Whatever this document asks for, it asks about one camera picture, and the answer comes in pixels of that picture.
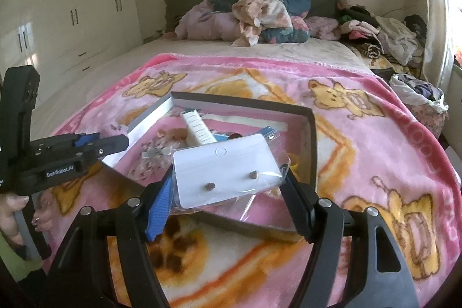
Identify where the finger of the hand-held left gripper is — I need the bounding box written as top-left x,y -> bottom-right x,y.
77,134 -> 130,166
70,132 -> 105,149

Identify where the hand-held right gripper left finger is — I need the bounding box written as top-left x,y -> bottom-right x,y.
40,172 -> 176,308

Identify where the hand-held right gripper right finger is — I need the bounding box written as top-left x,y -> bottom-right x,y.
281,165 -> 421,308

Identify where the grey cardboard box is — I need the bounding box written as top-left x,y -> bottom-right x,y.
101,91 -> 319,243

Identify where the white earring card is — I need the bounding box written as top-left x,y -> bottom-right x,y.
169,133 -> 291,222

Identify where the white hair clip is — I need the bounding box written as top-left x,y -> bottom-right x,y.
181,109 -> 216,147

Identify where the person's left forearm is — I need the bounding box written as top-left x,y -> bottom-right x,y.
0,232 -> 44,281

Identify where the person's left hand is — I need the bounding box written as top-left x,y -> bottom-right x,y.
0,194 -> 55,240

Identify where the blue printed card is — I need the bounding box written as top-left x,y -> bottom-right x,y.
213,126 -> 277,143

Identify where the pink cartoon blanket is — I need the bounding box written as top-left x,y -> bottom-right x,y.
46,53 -> 462,308

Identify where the white built-in wardrobe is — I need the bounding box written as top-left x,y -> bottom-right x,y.
0,0 -> 144,97

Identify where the pink floral pillow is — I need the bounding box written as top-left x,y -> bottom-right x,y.
175,0 -> 247,42

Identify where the bed with cream sheet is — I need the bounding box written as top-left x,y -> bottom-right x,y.
31,36 -> 394,130

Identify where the white plastic bag of clothes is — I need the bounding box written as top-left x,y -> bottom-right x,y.
390,73 -> 450,113

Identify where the dark floral quilt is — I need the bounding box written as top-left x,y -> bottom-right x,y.
207,0 -> 312,44

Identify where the small pink pillow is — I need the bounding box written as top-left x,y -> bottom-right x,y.
305,16 -> 342,41

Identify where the peach patterned cloth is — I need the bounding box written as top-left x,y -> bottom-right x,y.
230,0 -> 294,48

